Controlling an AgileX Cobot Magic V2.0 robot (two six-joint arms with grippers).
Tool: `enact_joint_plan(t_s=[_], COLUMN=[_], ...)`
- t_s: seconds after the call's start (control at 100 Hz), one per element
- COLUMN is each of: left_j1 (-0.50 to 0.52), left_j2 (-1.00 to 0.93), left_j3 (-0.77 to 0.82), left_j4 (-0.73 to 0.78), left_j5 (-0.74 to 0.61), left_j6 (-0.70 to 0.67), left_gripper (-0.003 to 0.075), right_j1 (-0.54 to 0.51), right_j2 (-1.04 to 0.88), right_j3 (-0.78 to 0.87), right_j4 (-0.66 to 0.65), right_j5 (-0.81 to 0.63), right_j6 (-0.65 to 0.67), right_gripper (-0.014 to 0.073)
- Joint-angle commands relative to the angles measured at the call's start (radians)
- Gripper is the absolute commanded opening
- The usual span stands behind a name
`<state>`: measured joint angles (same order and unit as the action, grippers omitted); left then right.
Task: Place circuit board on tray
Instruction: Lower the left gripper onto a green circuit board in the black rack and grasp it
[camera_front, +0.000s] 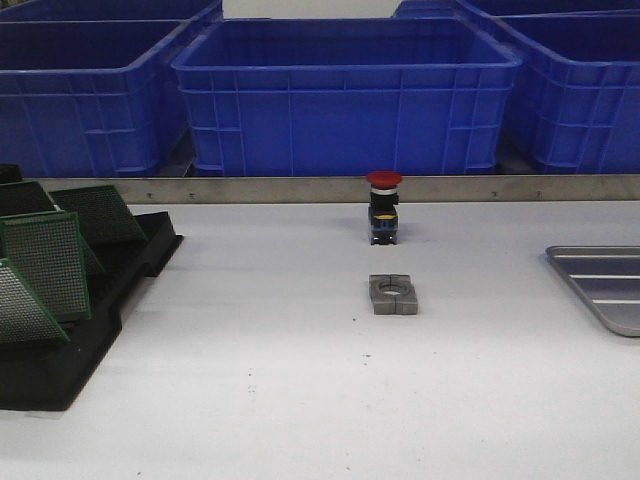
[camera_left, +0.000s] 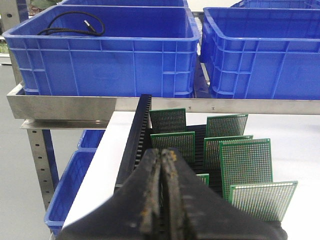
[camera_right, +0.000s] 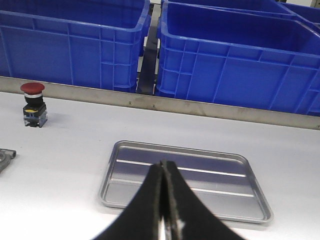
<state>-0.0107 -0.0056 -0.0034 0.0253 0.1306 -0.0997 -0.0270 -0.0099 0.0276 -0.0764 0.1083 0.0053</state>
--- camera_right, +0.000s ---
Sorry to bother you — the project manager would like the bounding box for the blue plastic crate far right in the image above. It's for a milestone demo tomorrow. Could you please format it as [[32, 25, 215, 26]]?
[[281, 3, 320, 33]]

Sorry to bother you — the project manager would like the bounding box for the blue plastic crate centre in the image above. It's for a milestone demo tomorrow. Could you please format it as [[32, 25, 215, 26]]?
[[0, 0, 151, 93]]

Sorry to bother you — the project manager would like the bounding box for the silver metal tray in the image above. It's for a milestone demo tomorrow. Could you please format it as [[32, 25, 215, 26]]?
[[99, 140, 273, 224]]

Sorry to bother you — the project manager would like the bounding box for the grey metal clamp block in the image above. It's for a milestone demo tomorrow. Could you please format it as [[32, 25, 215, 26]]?
[[0, 148, 17, 173]]

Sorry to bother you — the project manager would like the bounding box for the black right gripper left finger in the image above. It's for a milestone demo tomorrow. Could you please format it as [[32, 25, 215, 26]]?
[[95, 163, 163, 240]]

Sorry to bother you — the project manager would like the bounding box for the red emergency stop button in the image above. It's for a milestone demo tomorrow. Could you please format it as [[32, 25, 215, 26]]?
[[20, 82, 48, 128]]

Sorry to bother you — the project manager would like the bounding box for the blue plastic crate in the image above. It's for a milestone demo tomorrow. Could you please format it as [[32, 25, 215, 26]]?
[[155, 1, 320, 116], [0, 0, 151, 93], [281, 3, 320, 33]]

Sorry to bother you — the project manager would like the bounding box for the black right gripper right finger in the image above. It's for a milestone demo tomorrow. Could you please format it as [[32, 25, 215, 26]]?
[[161, 161, 243, 240]]

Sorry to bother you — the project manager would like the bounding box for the blue crate behind right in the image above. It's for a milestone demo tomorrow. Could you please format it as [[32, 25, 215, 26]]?
[[156, 0, 298, 40]]

